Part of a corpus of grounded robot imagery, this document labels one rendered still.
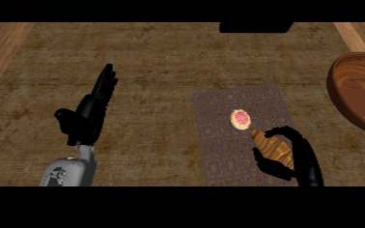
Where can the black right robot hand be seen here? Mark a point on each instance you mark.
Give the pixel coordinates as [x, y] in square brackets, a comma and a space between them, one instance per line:
[306, 161]

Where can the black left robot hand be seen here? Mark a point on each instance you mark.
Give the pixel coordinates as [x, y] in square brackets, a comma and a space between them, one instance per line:
[91, 112]

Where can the brown croissant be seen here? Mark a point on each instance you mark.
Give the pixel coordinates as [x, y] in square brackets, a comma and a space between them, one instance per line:
[275, 149]

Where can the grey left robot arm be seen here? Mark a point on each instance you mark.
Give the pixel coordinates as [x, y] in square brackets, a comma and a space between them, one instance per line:
[71, 170]

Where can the grey patterned placemat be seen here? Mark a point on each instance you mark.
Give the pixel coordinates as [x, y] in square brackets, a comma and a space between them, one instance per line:
[228, 148]

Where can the brown wooden bowl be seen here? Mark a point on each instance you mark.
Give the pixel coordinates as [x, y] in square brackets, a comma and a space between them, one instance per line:
[349, 88]

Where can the round jam tart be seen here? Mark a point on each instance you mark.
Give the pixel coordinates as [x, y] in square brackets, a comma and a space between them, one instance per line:
[241, 119]

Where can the black box-shaped appliance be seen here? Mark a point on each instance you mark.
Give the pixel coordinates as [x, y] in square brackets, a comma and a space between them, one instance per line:
[256, 27]

